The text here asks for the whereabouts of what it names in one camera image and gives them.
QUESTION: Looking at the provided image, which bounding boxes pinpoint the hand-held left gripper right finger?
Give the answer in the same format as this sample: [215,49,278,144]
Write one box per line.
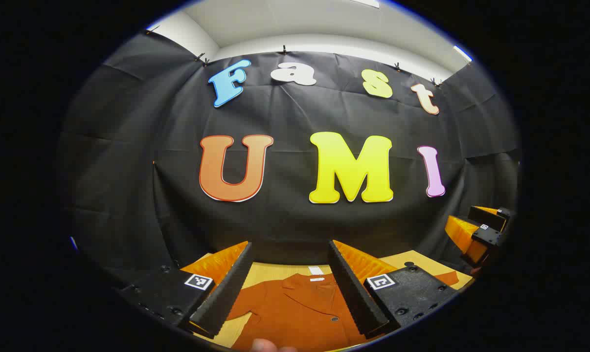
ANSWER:
[327,239,461,339]

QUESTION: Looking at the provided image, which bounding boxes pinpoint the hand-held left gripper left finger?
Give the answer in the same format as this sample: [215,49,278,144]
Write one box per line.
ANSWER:
[118,241,255,339]

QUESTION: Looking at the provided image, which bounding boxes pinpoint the rust orange shirt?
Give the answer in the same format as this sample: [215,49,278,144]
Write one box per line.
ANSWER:
[224,266,459,352]

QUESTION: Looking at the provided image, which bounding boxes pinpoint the black backdrop cloth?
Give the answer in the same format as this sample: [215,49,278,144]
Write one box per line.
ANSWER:
[55,29,521,294]

